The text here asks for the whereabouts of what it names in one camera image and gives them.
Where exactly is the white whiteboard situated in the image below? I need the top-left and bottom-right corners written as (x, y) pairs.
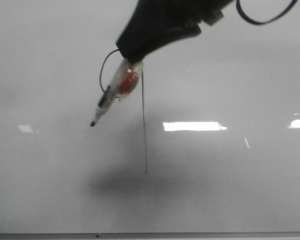
top-left (0, 0), bottom-right (300, 233)

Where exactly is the white black whiteboard marker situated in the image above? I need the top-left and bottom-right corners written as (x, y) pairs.
top-left (90, 59), bottom-right (144, 127)

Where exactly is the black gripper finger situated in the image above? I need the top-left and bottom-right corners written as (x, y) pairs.
top-left (147, 0), bottom-right (232, 55)
top-left (116, 0), bottom-right (165, 63)

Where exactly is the black cable loop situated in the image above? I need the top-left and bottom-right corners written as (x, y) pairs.
top-left (235, 0), bottom-right (299, 25)

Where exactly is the grey aluminium whiteboard frame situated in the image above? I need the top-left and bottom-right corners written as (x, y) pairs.
top-left (0, 231), bottom-right (300, 240)

